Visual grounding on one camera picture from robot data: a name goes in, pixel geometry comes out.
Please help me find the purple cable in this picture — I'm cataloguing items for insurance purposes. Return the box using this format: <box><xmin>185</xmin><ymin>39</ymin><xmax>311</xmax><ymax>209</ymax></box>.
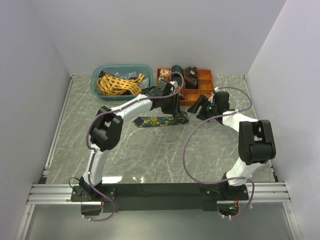
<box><xmin>182</xmin><ymin>86</ymin><xmax>256</xmax><ymax>220</ymax></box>
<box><xmin>86</xmin><ymin>71</ymin><xmax>186</xmax><ymax>222</ymax></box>

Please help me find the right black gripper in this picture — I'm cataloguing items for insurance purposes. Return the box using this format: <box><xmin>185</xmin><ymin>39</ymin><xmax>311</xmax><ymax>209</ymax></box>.
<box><xmin>187</xmin><ymin>94</ymin><xmax>218</xmax><ymax>123</ymax></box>

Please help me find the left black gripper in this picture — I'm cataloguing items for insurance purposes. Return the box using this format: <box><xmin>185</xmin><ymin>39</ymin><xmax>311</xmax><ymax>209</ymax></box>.
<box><xmin>161</xmin><ymin>93</ymin><xmax>182</xmax><ymax>116</ymax></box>

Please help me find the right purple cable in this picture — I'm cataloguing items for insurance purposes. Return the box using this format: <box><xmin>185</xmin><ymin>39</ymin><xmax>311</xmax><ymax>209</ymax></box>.
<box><xmin>182</xmin><ymin>86</ymin><xmax>256</xmax><ymax>220</ymax></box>

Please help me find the black floral rolled tie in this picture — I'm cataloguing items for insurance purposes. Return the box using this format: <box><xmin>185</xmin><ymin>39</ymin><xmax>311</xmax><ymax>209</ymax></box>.
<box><xmin>184</xmin><ymin>66</ymin><xmax>198</xmax><ymax>79</ymax></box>

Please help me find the blue floral tie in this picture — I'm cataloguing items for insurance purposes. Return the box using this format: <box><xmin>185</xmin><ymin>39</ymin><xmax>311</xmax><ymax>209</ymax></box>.
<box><xmin>132</xmin><ymin>111</ymin><xmax>189</xmax><ymax>128</ymax></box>

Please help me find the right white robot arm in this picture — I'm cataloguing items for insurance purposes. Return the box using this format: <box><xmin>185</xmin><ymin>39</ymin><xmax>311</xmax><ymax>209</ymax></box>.
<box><xmin>187</xmin><ymin>90</ymin><xmax>276</xmax><ymax>200</ymax></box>

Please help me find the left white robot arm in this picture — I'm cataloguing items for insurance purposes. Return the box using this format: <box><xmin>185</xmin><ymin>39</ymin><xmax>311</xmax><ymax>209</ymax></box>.
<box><xmin>79</xmin><ymin>80</ymin><xmax>179</xmax><ymax>201</ymax></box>

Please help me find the red white rolled tie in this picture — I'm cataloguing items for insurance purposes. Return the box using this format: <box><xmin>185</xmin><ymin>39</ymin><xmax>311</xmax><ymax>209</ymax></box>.
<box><xmin>157</xmin><ymin>68</ymin><xmax>172</xmax><ymax>82</ymax></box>

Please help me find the dark tie in bin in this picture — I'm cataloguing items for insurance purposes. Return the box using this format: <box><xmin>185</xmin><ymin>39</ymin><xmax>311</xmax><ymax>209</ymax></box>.
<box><xmin>98</xmin><ymin>70</ymin><xmax>108</xmax><ymax>79</ymax></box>

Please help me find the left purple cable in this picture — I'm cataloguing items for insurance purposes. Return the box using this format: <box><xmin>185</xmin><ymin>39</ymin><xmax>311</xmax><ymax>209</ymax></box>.
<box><xmin>86</xmin><ymin>71</ymin><xmax>186</xmax><ymax>222</ymax></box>

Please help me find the maroon rolled tie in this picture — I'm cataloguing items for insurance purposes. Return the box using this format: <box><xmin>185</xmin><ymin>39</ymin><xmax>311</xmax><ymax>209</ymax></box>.
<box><xmin>185</xmin><ymin>76</ymin><xmax>199</xmax><ymax>89</ymax></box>

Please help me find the orange divided tray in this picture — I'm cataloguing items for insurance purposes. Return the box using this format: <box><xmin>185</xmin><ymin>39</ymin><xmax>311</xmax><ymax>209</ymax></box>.
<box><xmin>155</xmin><ymin>67</ymin><xmax>216</xmax><ymax>107</ymax></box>

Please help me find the teal rolled tie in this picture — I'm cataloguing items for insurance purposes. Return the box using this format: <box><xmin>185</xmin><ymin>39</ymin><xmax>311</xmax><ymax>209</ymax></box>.
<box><xmin>171</xmin><ymin>65</ymin><xmax>184</xmax><ymax>75</ymax></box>

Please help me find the blue plastic bin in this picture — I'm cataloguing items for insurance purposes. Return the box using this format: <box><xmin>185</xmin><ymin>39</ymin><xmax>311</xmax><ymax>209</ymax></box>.
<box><xmin>90</xmin><ymin>64</ymin><xmax>156</xmax><ymax>101</ymax></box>

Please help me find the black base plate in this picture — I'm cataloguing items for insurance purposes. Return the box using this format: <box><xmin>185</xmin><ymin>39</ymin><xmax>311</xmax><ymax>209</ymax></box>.
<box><xmin>70</xmin><ymin>182</ymin><xmax>249</xmax><ymax>215</ymax></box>

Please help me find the yellow patterned tie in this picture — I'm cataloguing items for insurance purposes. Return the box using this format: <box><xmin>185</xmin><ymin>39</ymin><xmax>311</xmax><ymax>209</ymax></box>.
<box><xmin>96</xmin><ymin>74</ymin><xmax>142</xmax><ymax>96</ymax></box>

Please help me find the red striped rolled tie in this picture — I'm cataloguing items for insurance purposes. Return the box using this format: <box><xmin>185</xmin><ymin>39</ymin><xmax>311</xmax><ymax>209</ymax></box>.
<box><xmin>177</xmin><ymin>87</ymin><xmax>186</xmax><ymax>100</ymax></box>

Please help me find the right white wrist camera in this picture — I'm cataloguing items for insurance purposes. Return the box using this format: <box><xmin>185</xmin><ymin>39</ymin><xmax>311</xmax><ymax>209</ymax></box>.
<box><xmin>209</xmin><ymin>87</ymin><xmax>221</xmax><ymax>104</ymax></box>

